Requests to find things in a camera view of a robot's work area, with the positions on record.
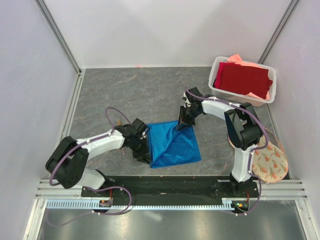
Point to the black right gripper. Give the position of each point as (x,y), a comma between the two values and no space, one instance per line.
(183,121)

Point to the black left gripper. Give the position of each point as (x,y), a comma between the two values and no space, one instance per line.
(144,155)

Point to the blue cloth napkin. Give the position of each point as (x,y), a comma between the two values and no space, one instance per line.
(171,147)

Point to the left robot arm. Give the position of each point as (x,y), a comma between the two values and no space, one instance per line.
(67,164)

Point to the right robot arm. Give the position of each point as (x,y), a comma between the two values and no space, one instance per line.
(243,127)

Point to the white plastic basket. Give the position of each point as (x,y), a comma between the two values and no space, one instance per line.
(257,102)

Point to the red cloth in basket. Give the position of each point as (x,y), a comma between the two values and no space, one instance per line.
(243,80)

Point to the salmon cloth in basket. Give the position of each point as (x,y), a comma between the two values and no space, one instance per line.
(236,59)

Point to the floral oval placemat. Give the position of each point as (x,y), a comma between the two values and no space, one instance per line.
(264,161)

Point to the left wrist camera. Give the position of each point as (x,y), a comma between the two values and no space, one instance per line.
(140,129)

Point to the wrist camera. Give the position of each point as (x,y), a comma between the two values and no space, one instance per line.
(193,93)
(140,129)

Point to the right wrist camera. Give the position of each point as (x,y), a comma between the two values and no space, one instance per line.
(193,93)

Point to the slotted cable duct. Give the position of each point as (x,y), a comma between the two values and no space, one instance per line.
(95,204)

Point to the right aluminium corner post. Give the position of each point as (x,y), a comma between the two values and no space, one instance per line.
(289,11)

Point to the aluminium corner post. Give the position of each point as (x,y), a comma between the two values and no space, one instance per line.
(289,11)
(44,9)

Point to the left aluminium corner post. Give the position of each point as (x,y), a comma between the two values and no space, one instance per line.
(44,9)

